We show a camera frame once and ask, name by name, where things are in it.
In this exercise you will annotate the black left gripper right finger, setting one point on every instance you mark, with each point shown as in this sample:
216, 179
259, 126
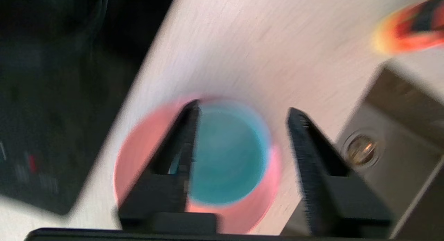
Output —
333, 196

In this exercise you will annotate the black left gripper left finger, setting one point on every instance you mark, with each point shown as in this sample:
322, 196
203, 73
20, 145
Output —
163, 192

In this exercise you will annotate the pink plate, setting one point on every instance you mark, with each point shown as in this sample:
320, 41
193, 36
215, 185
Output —
138, 157

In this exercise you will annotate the teal bowl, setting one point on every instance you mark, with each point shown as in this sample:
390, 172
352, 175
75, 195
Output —
229, 157

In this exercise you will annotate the yellow orange dish soap bottle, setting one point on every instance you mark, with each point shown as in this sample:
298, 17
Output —
412, 29

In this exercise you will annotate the metal sink drain strainer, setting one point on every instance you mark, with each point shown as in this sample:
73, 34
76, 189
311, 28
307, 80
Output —
362, 150

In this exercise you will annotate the stainless steel sink basin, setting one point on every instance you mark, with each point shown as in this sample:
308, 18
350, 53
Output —
399, 136

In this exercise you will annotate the black glass cooktop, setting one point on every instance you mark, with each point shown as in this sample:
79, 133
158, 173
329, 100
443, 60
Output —
52, 95

